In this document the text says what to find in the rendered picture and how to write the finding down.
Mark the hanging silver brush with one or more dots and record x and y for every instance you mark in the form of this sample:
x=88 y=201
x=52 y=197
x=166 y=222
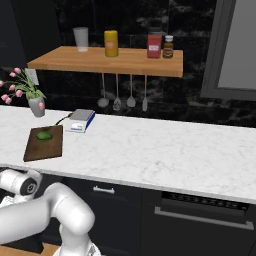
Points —
x=144 y=100

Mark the green avocado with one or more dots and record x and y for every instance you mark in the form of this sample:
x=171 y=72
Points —
x=44 y=135

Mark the pink flowers in grey vase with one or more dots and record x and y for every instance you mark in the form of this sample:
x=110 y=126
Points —
x=28 y=90

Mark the brown wooden cutting board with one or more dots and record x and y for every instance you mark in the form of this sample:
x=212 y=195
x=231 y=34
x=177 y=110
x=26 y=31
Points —
x=45 y=144

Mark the hanging silver spoon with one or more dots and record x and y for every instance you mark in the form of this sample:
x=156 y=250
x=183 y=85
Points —
x=131 y=98

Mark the hanging silver ladle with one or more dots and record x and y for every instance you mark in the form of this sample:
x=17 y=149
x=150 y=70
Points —
x=103 y=98

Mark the red jar with grey lid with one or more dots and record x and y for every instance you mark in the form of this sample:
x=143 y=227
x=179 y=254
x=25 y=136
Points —
x=154 y=45

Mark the black dishwasher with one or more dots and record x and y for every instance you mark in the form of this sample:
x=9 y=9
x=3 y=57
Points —
x=200 y=226

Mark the dark tall cupboard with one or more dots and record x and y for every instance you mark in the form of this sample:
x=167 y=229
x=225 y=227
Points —
x=20 y=30

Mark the grey framed window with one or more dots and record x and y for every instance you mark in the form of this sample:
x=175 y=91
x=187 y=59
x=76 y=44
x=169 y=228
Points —
x=233 y=50

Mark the white cup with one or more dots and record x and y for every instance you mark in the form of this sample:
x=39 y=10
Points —
x=81 y=39

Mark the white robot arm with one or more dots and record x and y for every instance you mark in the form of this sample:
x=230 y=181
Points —
x=63 y=213

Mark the white kitchen scale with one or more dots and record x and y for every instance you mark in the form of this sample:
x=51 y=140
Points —
x=80 y=120

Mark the brown bottle with white cap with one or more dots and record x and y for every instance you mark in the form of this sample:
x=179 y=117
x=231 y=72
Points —
x=168 y=47

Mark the black drawer front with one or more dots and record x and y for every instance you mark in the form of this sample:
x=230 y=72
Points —
x=113 y=216

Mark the wooden wall shelf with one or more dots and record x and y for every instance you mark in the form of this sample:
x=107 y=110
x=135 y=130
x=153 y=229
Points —
x=110 y=61

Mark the yellow jar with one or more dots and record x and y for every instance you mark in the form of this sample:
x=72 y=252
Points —
x=111 y=43

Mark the white wall socket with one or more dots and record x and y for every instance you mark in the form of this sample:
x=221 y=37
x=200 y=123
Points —
x=32 y=76

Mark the hanging silver slotted spatula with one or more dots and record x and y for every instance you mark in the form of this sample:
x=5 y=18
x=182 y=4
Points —
x=117 y=101

